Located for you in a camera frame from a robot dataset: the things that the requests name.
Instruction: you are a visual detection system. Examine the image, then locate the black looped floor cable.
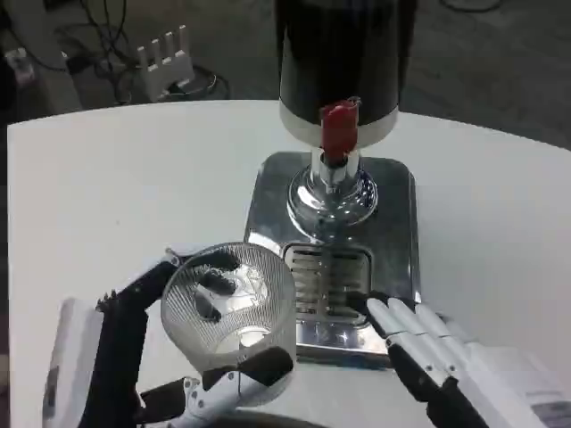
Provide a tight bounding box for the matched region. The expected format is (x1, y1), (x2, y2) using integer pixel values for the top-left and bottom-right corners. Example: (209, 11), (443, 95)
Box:
(167, 64), (233, 100)

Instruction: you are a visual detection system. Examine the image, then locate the white power adapter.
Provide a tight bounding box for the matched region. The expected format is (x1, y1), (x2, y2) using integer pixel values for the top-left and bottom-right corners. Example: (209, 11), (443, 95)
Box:
(4, 47), (36, 82)

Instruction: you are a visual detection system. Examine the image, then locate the white plastic slotted rack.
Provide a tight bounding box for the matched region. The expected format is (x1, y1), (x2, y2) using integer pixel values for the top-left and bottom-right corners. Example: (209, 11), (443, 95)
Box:
(135, 24), (196, 102)

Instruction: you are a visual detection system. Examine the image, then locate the red tap handle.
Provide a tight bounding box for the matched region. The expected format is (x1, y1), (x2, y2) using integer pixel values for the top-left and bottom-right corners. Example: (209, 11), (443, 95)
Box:
(320, 101), (360, 155)

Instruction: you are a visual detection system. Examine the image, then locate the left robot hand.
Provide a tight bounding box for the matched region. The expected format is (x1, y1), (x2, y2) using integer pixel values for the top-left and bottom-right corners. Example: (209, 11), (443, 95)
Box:
(42, 243), (295, 428)

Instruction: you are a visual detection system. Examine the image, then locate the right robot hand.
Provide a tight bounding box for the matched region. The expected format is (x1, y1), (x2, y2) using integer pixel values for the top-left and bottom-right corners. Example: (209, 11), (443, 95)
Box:
(347, 289), (571, 428)

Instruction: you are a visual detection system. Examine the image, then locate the steel drip tray grid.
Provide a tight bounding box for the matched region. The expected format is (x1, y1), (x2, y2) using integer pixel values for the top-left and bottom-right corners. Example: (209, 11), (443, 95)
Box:
(282, 242), (375, 318)

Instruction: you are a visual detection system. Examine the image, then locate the clear ribbed glass cup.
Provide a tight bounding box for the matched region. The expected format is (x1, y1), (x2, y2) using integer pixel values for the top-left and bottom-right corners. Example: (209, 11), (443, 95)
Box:
(160, 242), (297, 397)

